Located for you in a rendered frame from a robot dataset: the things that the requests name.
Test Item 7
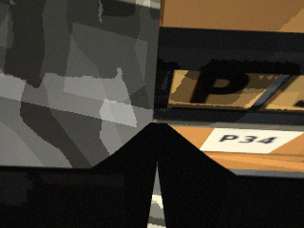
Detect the orange wooden board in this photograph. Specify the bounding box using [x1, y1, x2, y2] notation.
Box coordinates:
[152, 0, 304, 172]

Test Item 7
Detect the tan letter tile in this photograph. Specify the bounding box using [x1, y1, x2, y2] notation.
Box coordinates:
[167, 70, 279, 110]
[258, 75, 304, 113]

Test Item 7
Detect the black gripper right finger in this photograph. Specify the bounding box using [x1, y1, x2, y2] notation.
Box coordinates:
[157, 123, 304, 228]

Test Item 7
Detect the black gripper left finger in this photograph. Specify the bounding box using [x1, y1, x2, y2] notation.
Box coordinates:
[0, 123, 159, 228]

